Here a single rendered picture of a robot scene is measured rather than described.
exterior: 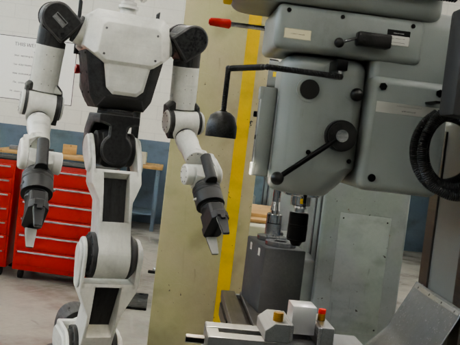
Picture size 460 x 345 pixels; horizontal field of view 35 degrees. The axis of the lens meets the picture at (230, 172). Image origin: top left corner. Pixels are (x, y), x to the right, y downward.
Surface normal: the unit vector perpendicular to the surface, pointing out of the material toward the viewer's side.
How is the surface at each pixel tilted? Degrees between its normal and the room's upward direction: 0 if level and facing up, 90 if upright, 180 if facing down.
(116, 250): 66
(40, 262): 90
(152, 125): 90
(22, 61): 90
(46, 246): 90
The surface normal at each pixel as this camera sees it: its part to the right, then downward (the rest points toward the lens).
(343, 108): 0.07, 0.06
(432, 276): -0.99, -0.11
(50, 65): 0.33, 0.21
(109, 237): 0.40, -0.32
